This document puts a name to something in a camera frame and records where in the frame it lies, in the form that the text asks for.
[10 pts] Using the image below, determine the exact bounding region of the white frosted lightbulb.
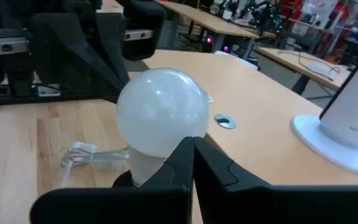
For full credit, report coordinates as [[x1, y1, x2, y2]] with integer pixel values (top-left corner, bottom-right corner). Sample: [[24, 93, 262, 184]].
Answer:
[[116, 67, 211, 187]]

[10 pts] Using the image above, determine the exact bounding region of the black aluminium table frame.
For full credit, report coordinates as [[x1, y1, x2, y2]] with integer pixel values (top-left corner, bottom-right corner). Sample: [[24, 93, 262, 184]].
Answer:
[[0, 83, 112, 106]]

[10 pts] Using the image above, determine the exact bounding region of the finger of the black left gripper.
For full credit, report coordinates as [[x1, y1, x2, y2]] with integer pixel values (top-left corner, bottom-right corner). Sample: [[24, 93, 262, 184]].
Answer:
[[73, 12, 131, 104], [30, 12, 118, 104]]

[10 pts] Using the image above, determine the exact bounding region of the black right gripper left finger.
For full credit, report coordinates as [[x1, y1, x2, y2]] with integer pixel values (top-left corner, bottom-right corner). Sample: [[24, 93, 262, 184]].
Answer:
[[29, 136, 195, 224]]

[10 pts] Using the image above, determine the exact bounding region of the beige background desk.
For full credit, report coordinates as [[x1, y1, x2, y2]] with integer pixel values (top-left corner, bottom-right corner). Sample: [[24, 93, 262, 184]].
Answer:
[[154, 0, 260, 60], [255, 46, 356, 96]]

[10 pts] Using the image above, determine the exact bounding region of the round silver cable grommet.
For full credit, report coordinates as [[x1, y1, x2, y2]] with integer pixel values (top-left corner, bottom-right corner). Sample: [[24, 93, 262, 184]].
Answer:
[[213, 113, 237, 130]]

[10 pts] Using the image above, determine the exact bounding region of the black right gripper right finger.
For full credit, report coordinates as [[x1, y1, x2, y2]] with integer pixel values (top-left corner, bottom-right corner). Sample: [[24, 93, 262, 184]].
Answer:
[[193, 136, 358, 224]]

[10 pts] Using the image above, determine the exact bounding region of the clear plastic wrapper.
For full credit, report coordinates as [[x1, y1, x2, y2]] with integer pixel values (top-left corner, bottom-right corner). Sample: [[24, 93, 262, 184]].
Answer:
[[59, 141, 131, 188]]

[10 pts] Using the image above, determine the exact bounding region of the white tower device round base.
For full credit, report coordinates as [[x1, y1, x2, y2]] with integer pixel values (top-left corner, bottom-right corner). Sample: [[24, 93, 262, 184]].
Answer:
[[290, 43, 358, 177]]

